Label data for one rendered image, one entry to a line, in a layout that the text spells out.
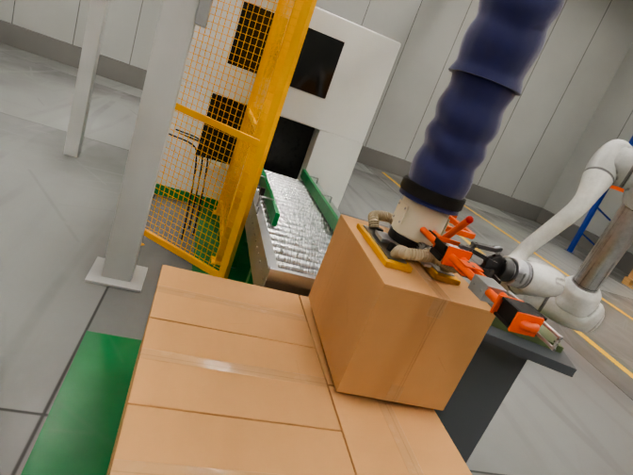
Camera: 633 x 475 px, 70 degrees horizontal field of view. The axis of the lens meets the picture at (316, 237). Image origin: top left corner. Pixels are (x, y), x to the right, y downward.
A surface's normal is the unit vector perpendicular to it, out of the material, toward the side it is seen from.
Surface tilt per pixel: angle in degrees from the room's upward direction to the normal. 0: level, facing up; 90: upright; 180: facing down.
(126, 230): 90
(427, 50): 90
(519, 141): 90
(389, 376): 90
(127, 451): 0
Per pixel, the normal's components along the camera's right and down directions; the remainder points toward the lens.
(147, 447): 0.34, -0.89
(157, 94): 0.19, 0.39
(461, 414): -0.15, 0.27
